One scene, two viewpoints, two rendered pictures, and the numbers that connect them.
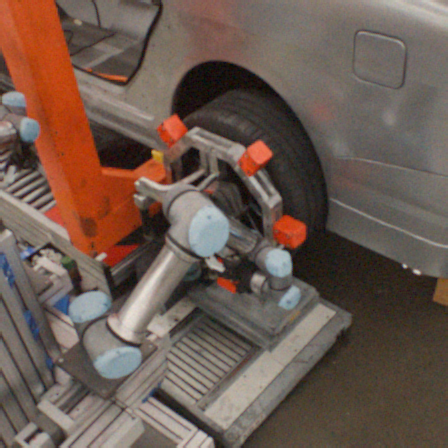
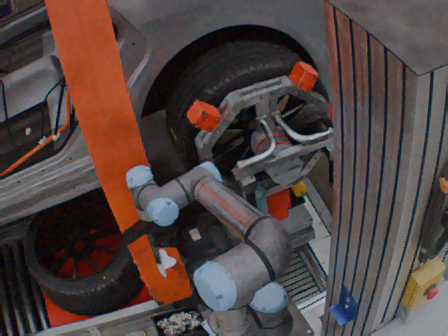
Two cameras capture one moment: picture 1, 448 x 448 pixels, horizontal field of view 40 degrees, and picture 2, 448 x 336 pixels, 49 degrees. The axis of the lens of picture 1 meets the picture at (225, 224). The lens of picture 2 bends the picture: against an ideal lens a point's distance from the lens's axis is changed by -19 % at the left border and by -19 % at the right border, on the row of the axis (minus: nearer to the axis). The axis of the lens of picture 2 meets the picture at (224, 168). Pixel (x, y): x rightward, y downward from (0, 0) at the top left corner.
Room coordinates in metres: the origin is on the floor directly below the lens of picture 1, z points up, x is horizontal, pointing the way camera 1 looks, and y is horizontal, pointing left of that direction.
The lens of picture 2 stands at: (1.16, 1.53, 2.47)
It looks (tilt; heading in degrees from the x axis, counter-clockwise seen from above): 46 degrees down; 300
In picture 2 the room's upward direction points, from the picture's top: 11 degrees counter-clockwise
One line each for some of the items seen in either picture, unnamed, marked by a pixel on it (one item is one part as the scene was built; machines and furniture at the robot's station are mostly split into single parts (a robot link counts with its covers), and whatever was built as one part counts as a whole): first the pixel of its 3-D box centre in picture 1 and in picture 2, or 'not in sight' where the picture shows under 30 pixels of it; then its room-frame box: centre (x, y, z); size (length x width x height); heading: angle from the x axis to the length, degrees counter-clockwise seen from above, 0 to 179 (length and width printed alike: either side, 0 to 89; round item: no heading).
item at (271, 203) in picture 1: (221, 200); (268, 141); (1.82, 0.00, 0.85); 0.54 x 0.07 x 0.54; 43
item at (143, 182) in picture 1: (172, 168); (252, 135); (1.81, 0.16, 1.03); 0.19 x 0.18 x 0.11; 133
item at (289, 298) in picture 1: (280, 291); not in sight; (1.32, -0.15, 0.85); 0.11 x 0.08 x 0.09; 43
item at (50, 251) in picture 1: (52, 268); (181, 328); (1.94, 0.75, 0.51); 0.20 x 0.14 x 0.13; 41
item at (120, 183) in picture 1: (145, 173); not in sight; (2.29, 0.33, 0.69); 0.52 x 0.17 x 0.35; 133
